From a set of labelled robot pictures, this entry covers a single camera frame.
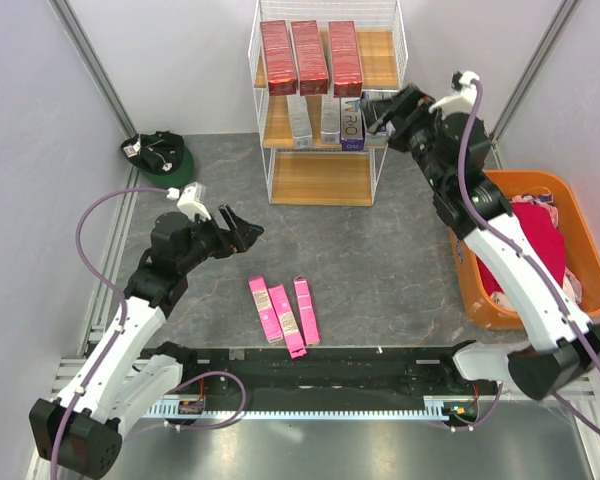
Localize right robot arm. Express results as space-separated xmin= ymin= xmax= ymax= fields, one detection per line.
xmin=361 ymin=81 xmax=600 ymax=400

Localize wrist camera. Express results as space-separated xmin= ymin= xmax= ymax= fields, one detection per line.
xmin=428 ymin=70 xmax=480 ymax=116
xmin=166 ymin=182 xmax=212 ymax=222

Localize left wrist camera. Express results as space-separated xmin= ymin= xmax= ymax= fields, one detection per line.
xmin=166 ymin=182 xmax=212 ymax=222

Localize white wire wooden shelf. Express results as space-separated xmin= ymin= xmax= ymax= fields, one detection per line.
xmin=248 ymin=1 xmax=408 ymax=207

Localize orange plastic basin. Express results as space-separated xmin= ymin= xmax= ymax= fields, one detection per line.
xmin=449 ymin=170 xmax=600 ymax=330

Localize right aluminium frame post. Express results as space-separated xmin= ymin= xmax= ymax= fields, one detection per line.
xmin=491 ymin=0 xmax=580 ymax=144

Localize silver red box front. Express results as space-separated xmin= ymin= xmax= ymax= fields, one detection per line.
xmin=291 ymin=20 xmax=329 ymax=96

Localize slotted cable duct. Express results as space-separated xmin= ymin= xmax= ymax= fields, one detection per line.
xmin=143 ymin=399 xmax=448 ymax=421

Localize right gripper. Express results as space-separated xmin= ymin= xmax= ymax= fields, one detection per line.
xmin=361 ymin=84 xmax=454 ymax=193

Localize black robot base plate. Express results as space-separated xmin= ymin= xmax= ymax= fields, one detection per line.
xmin=149 ymin=342 xmax=506 ymax=401

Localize slim silver toothpaste box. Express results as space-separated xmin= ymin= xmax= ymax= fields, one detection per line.
xmin=320 ymin=94 xmax=340 ymax=145

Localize white pink clothes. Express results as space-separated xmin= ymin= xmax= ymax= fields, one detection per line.
xmin=489 ymin=192 xmax=584 ymax=311

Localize silver red box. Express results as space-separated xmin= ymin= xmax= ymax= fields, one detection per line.
xmin=291 ymin=20 xmax=329 ymax=96
xmin=328 ymin=21 xmax=363 ymax=97

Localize red cloth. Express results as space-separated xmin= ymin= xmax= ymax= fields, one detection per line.
xmin=479 ymin=202 xmax=567 ymax=296

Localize black green cap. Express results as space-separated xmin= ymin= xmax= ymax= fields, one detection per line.
xmin=120 ymin=131 xmax=195 ymax=189

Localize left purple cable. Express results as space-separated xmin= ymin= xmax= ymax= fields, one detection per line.
xmin=49 ymin=186 xmax=249 ymax=480

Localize pink box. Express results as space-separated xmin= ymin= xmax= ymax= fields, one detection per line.
xmin=248 ymin=276 xmax=283 ymax=344
xmin=268 ymin=284 xmax=306 ymax=359
xmin=294 ymin=276 xmax=320 ymax=346

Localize purple RiO toothpaste box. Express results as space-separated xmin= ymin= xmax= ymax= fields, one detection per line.
xmin=340 ymin=97 xmax=365 ymax=152

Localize aluminium frame post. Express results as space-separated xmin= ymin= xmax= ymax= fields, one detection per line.
xmin=49 ymin=0 xmax=137 ymax=137
xmin=491 ymin=0 xmax=580 ymax=144

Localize dark red toothpaste box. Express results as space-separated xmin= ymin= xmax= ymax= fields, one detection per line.
xmin=260 ymin=20 xmax=298 ymax=96

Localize left aluminium frame post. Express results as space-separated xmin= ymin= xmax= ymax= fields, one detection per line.
xmin=49 ymin=0 xmax=137 ymax=137

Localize silver Protefix toothpaste box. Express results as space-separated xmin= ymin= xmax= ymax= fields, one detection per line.
xmin=287 ymin=95 xmax=313 ymax=149

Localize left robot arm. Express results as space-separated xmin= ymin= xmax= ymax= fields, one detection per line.
xmin=29 ymin=205 xmax=264 ymax=479

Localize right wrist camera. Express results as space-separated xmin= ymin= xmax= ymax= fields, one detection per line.
xmin=428 ymin=70 xmax=480 ymax=116

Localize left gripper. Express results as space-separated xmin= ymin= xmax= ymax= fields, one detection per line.
xmin=178 ymin=204 xmax=263 ymax=273

